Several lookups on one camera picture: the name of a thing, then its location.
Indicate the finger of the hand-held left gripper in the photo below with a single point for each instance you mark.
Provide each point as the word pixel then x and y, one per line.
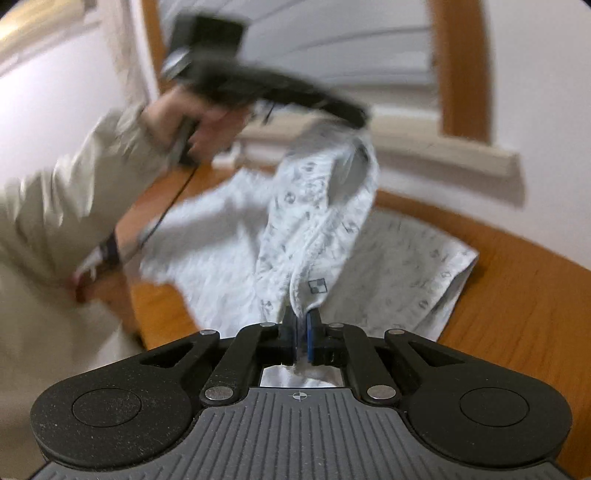
pixel 346 110

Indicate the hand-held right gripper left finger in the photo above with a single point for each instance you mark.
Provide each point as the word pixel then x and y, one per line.
pixel 291 339

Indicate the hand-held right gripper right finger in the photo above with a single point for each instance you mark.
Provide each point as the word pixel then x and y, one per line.
pixel 314 339

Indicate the white patterned garment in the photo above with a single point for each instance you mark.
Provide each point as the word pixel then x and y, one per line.
pixel 314 221

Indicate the person's left forearm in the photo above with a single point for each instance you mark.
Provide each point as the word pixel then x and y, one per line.
pixel 92 184

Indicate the person's left hand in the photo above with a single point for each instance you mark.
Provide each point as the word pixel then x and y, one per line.
pixel 217 129

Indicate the grey window blind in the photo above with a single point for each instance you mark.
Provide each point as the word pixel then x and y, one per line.
pixel 323 37

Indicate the beige window sill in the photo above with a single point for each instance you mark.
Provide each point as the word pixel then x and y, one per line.
pixel 438 152

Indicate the person's beige jacket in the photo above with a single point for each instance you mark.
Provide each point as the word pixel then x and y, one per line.
pixel 46 369

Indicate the wooden window frame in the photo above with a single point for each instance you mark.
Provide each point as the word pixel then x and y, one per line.
pixel 461 69

